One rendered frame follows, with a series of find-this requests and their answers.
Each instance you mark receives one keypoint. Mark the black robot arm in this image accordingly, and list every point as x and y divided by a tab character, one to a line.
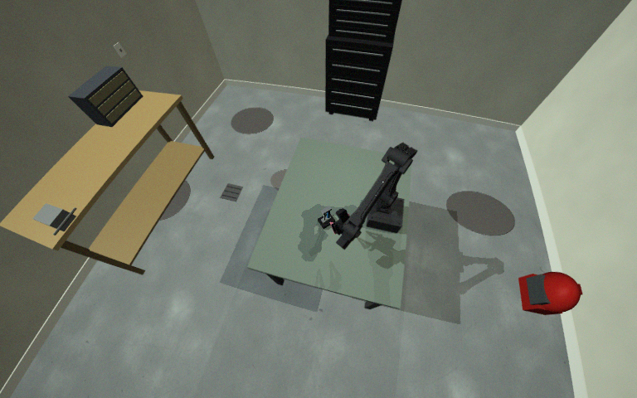
386	183

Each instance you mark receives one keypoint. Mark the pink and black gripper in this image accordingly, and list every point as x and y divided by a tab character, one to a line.
335	228

